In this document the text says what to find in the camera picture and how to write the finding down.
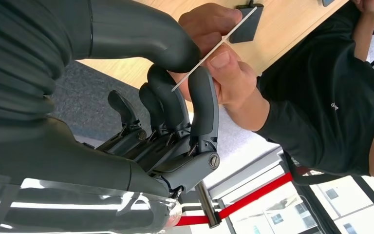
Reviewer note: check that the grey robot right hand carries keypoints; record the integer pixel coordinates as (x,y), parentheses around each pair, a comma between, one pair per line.
(61,161)

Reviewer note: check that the black square card reader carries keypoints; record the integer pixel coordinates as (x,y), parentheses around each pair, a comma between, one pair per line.
(246,25)

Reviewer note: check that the person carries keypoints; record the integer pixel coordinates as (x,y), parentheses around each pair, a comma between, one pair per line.
(319,80)

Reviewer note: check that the silver laptop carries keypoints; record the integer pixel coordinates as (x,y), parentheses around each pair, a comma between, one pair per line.
(327,2)

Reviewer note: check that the red barrier belt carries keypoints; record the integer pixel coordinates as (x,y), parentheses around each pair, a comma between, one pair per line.
(254,193)

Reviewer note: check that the chrome stanchion pole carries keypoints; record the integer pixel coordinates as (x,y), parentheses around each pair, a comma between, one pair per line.
(206,203)

